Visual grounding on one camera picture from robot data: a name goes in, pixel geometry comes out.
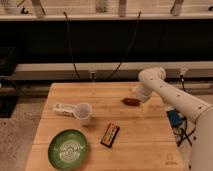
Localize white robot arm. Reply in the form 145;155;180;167
133;67;213;171

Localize clear plastic cup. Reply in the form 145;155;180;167
74;103;92;126

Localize orange black candy bar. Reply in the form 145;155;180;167
101;123;120;148

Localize white rectangular packet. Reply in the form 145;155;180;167
53;103;75;116

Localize green bowl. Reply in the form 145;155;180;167
48;129;88;171

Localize blue connector box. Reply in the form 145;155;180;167
167;110;183;127

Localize black box at left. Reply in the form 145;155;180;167
0;46;19;118

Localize wall power outlet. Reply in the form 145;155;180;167
89;71;96;81

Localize left black cable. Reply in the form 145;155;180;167
62;11;81;81

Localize right wall outlet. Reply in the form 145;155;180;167
179;68;188;77

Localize right black cable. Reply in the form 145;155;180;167
105;10;142;81

